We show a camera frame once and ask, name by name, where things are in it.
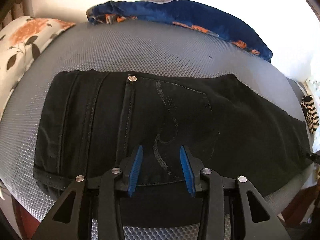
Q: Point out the blue floral blanket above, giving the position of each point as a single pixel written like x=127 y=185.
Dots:
x=184 y=13

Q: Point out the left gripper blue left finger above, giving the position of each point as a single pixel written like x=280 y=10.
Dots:
x=130 y=168

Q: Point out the black white striped cloth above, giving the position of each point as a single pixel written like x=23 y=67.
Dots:
x=310 y=113

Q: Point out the white orange floral pillow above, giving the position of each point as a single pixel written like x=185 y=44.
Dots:
x=22 y=42

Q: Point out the grey mesh mattress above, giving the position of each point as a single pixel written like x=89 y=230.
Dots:
x=148 y=48

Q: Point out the black denim pants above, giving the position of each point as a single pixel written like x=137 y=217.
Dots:
x=92 y=120

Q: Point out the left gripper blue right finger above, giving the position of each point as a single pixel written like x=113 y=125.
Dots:
x=191 y=168

